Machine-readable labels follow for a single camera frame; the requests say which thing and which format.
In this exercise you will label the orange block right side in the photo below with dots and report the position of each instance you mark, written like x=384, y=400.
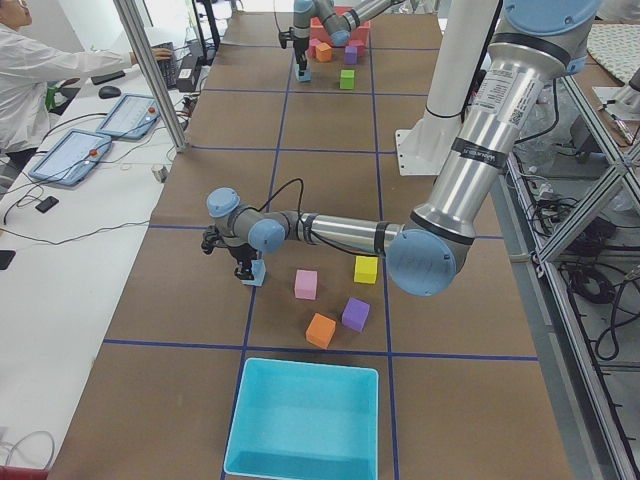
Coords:
x=323, y=52

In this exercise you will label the teach pendant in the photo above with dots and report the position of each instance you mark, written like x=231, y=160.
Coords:
x=72, y=158
x=131, y=118

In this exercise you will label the green foam block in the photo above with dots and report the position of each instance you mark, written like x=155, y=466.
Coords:
x=347, y=79

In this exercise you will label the purple block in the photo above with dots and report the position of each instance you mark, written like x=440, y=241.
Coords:
x=355, y=314
x=350, y=55

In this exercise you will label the yellow foam block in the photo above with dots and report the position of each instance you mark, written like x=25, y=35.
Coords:
x=366, y=270

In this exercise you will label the light blue block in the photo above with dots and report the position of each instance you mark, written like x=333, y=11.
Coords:
x=258, y=271
x=303, y=76

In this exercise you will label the person in white coat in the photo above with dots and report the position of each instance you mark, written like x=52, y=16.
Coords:
x=27, y=68

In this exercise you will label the magenta block near orange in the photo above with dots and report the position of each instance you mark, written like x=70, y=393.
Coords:
x=311, y=51

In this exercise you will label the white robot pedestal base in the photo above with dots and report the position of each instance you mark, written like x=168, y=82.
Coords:
x=423, y=149

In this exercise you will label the purple block left side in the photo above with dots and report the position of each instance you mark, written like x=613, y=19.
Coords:
x=355, y=314

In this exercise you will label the black keyboard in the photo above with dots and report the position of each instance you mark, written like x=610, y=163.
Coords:
x=168, y=67

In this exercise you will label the small metal cylinder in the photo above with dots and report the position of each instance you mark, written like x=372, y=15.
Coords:
x=160, y=173

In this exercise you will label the black computer mouse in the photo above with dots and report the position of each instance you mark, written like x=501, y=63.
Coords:
x=108, y=92

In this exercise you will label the light pink foam block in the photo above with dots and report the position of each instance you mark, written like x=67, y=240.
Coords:
x=305, y=286

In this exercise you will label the black smartphone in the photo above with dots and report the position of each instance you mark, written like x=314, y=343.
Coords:
x=47, y=204

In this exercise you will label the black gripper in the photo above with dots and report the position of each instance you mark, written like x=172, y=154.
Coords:
x=240, y=255
x=300, y=50

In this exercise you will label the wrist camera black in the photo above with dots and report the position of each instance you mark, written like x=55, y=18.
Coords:
x=211, y=239
x=284, y=37

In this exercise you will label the teach pendant near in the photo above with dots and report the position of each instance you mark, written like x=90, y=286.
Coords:
x=72, y=158

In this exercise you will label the orange block left side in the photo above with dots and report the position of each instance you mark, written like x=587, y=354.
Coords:
x=320, y=331

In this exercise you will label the aluminium frame post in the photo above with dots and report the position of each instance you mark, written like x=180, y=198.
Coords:
x=135, y=32

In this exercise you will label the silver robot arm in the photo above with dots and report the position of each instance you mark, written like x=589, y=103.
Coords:
x=338, y=26
x=493, y=62

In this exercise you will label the purple block right side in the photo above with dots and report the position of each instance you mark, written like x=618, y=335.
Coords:
x=350, y=55

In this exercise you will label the cyan plastic bin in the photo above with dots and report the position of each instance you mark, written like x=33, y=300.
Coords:
x=297, y=420

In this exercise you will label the teach pendant far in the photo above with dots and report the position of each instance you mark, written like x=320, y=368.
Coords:
x=131, y=118

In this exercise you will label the pink plastic bin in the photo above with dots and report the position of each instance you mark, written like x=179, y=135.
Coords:
x=317, y=30

